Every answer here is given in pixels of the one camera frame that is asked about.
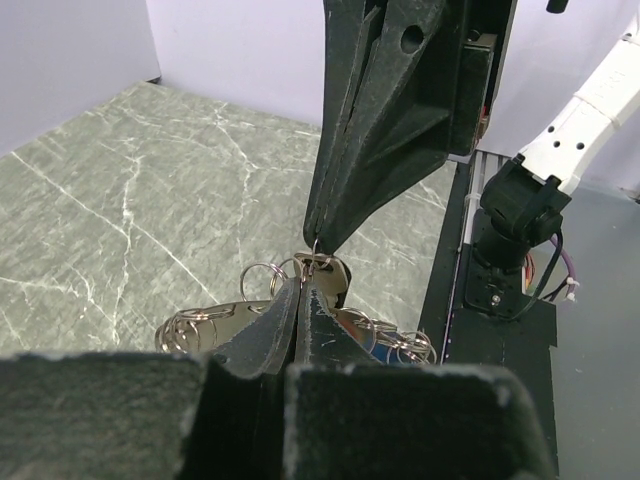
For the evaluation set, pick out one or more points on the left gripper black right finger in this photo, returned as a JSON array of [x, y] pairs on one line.
[[371, 421]]

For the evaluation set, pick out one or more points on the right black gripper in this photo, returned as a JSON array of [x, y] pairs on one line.
[[482, 70]]

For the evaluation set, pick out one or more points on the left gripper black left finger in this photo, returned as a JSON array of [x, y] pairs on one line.
[[152, 416]]

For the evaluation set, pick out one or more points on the blue tag key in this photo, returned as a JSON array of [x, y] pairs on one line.
[[392, 350]]

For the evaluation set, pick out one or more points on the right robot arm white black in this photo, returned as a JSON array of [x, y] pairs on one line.
[[526, 198]]

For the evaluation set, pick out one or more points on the aluminium rail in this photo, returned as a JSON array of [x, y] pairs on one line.
[[483, 167]]

